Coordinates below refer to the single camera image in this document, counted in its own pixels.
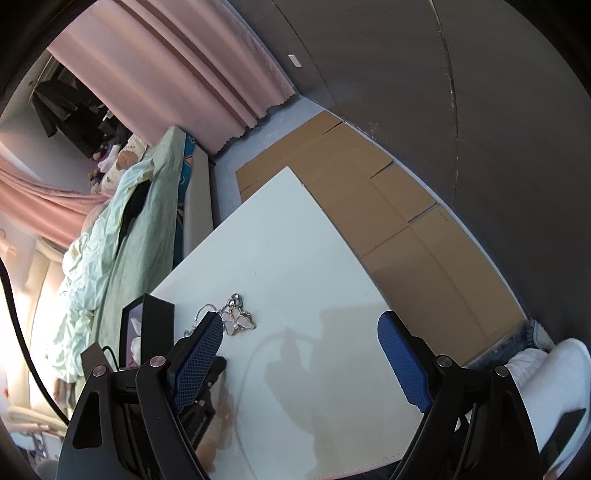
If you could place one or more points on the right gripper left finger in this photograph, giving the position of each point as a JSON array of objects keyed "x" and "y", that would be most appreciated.
[{"x": 78, "y": 463}]

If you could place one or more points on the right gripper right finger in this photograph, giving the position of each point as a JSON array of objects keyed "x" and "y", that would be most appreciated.
[{"x": 474, "y": 425}]

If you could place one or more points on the black jewelry box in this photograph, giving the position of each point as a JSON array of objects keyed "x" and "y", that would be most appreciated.
[{"x": 146, "y": 331}]

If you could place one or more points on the left hand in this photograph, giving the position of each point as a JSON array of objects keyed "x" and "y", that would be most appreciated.
[{"x": 217, "y": 438}]

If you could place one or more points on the light green duvet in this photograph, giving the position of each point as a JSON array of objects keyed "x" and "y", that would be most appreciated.
[{"x": 87, "y": 265}]

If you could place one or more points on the green bed sheet mattress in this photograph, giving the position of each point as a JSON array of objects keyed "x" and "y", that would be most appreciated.
[{"x": 146, "y": 242}]

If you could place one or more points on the flattened cardboard sheet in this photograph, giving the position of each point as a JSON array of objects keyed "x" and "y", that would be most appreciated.
[{"x": 430, "y": 271}]

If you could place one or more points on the pink side curtain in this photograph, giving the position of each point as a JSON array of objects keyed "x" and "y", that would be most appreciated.
[{"x": 53, "y": 213}]

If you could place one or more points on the bear print pillow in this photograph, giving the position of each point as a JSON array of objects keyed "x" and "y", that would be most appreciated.
[{"x": 119, "y": 160}]

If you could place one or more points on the hanging black clothes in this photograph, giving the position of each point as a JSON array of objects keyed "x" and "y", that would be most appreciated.
[{"x": 79, "y": 115}]

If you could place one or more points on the dark brown wardrobe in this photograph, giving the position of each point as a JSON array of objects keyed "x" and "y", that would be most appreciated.
[{"x": 480, "y": 105}]

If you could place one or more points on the white wall switch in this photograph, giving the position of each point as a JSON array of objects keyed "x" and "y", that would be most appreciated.
[{"x": 293, "y": 59}]

